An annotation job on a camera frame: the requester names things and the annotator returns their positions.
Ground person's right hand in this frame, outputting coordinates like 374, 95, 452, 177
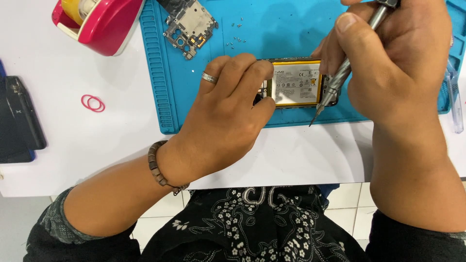
311, 0, 453, 126

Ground person's left hand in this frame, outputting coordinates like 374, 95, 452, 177
157, 53, 276, 183

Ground silver precision screwdriver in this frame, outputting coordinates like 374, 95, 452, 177
309, 0, 401, 127

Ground smartphone with battery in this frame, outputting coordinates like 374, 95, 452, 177
253, 57, 341, 109

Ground clear plastic tweezers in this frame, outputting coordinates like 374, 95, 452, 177
445, 59, 465, 134

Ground scattered small silver screws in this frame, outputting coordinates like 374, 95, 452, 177
226, 16, 248, 49

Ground blue silicone repair mat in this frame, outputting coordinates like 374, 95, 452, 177
139, 0, 466, 135

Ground pink rubber band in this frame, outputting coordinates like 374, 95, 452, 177
87, 96, 106, 113
81, 94, 101, 110

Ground black floral patterned clothing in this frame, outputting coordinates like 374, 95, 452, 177
24, 185, 466, 262

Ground pink white tape dispenser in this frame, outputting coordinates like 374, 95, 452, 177
52, 0, 146, 57

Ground yellow tape roll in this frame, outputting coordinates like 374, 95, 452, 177
61, 0, 97, 26

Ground black phone back cover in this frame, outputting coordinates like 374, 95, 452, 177
5, 76, 47, 151

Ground brown bead bracelet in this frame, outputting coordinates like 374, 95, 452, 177
148, 140, 190, 196

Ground metal phone shield frame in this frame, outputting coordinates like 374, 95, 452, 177
157, 0, 219, 61

